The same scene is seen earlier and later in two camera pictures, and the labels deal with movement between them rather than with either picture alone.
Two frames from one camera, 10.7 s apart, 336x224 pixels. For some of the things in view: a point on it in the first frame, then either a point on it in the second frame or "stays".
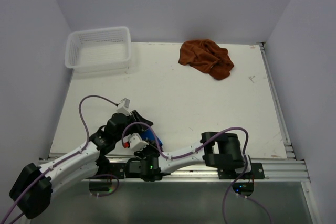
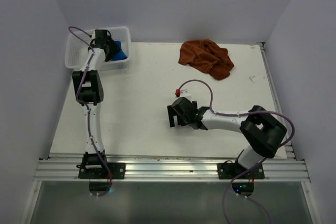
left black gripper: (138, 118) -> (115, 48)
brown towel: (206, 56) stays
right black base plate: (256, 172) stays
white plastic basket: (98, 49) stays
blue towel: (149, 134) -> (119, 55)
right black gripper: (139, 152) -> (172, 112)
